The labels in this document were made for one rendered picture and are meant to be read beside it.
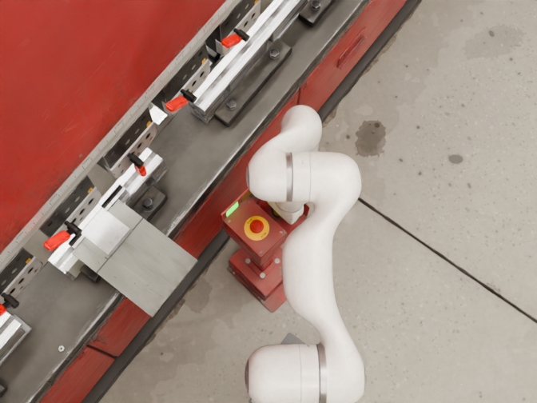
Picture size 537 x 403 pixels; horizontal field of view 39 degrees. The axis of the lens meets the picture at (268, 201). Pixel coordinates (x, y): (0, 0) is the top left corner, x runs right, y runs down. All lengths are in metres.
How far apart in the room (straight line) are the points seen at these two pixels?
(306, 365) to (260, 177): 0.37
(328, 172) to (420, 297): 1.57
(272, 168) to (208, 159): 0.67
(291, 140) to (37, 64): 0.55
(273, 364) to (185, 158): 0.84
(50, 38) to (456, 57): 2.35
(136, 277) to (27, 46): 0.88
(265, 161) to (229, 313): 1.48
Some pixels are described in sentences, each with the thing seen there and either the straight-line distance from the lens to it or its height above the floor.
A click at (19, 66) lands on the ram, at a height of 1.83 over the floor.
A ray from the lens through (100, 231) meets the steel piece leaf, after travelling 1.95.
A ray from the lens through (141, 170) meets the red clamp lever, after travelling 1.76.
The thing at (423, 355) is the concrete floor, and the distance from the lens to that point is 2.94.
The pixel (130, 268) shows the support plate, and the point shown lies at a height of 1.00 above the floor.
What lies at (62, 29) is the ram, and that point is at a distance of 1.22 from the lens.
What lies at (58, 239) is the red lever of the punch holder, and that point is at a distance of 1.65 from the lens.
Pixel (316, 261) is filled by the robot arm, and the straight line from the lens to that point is 1.44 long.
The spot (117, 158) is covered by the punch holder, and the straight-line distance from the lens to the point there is 1.71.
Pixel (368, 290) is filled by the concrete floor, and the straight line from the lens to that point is 2.93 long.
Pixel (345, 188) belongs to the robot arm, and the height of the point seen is 1.48.
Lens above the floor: 2.86
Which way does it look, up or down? 74 degrees down
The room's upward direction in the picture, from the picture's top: 5 degrees clockwise
